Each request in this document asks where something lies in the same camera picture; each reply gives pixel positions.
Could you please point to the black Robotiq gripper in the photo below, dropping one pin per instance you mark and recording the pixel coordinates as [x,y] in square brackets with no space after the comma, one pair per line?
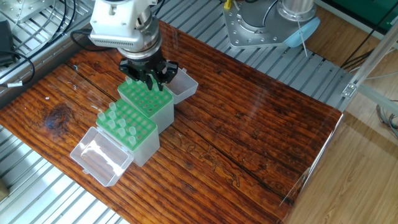
[146,59]

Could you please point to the green rack clear tip box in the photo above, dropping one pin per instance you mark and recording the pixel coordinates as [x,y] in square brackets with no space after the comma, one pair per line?
[140,146]
[158,112]

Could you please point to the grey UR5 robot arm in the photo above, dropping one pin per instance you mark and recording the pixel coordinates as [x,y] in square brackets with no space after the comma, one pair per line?
[121,22]

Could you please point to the small yellow tag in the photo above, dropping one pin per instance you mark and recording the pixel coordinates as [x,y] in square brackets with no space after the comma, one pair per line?
[227,4]

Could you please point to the glossy wooden table board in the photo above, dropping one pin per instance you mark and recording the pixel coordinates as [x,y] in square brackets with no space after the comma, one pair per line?
[249,124]

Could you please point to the perforated silver metal plate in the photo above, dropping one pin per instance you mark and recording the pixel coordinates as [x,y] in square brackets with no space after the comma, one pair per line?
[37,9]

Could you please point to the small black device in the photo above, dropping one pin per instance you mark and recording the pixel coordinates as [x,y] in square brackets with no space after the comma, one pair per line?
[4,37]

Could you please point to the silver robot mount plate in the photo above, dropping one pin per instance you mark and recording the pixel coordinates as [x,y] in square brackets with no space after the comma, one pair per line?
[255,31]

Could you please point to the aluminium frame post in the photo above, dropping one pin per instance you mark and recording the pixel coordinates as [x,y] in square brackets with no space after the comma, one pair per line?
[373,74]

